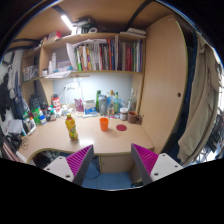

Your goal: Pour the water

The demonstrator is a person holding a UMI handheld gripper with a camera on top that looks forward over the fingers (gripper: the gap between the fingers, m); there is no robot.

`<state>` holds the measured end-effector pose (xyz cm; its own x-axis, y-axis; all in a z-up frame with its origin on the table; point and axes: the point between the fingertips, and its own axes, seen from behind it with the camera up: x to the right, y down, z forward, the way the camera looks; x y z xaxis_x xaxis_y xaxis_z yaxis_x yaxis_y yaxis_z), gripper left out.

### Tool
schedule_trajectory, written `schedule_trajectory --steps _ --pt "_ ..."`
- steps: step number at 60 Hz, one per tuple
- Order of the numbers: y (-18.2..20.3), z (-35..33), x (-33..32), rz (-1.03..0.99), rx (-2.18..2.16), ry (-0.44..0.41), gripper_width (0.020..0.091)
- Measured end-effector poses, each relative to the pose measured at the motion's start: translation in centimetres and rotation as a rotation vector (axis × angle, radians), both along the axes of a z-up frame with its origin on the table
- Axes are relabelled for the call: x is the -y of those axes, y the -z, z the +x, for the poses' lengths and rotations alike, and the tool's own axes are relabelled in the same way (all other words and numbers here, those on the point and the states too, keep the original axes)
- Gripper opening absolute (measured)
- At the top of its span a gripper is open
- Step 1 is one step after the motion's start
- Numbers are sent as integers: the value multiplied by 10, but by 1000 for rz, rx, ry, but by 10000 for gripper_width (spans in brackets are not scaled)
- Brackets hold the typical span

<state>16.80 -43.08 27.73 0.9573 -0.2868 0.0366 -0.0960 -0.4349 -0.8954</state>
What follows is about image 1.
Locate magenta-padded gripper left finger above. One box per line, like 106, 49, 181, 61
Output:
43, 144, 95, 187

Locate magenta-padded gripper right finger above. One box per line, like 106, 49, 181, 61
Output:
130, 143, 184, 186

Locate yellow juice drink bottle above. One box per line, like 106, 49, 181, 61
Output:
65, 113, 79, 141

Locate flat round red coaster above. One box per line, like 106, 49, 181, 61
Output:
115, 123, 128, 132

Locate brown ceramic mug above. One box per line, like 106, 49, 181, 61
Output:
127, 110, 143, 125

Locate orange plastic cup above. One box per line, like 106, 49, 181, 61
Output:
99, 117, 110, 132

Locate white-lidded jar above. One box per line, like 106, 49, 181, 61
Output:
119, 107, 129, 122

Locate magenta snack pouch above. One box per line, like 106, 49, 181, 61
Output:
74, 98, 85, 113

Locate clear plastic bottle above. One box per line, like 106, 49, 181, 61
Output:
127, 87, 138, 113

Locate grey tumbler bottle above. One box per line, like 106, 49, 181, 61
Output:
98, 94, 108, 117

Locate beige hanging coat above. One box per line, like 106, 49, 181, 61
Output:
176, 34, 223, 164

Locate white desk lamp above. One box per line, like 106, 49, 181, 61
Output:
68, 77, 91, 118

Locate green tall bottle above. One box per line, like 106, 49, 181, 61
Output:
95, 89, 102, 113

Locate tall wooden wardrobe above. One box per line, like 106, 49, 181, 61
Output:
138, 13, 189, 155

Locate ceiling light tube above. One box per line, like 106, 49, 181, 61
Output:
60, 14, 75, 32

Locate wooden wall shelf unit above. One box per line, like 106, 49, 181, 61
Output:
20, 27, 147, 84

